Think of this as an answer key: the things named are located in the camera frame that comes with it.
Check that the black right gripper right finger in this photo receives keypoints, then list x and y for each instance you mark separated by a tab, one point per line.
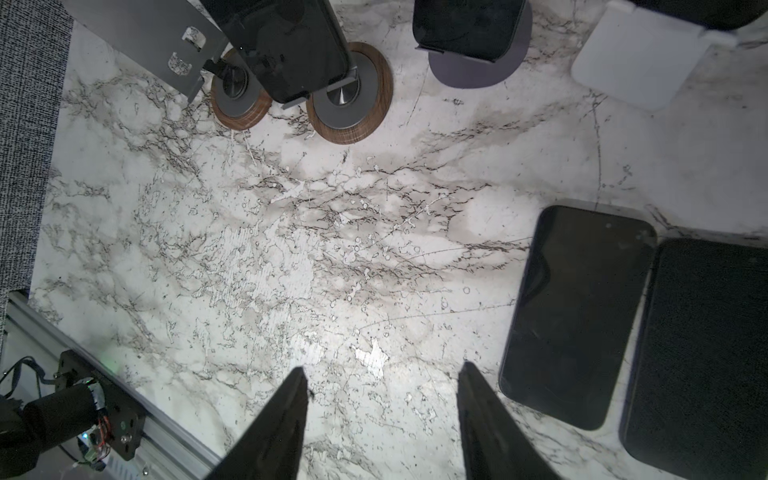
493	445

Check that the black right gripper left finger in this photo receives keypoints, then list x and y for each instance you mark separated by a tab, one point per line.
271	447

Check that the black phone white stripe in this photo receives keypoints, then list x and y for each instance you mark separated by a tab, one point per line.
478	29

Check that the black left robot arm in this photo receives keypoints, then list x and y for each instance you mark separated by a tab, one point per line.
78	411

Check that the wood base phone stand left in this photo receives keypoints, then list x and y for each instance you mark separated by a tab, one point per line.
175	42

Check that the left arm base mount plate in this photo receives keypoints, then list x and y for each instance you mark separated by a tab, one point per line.
118	414

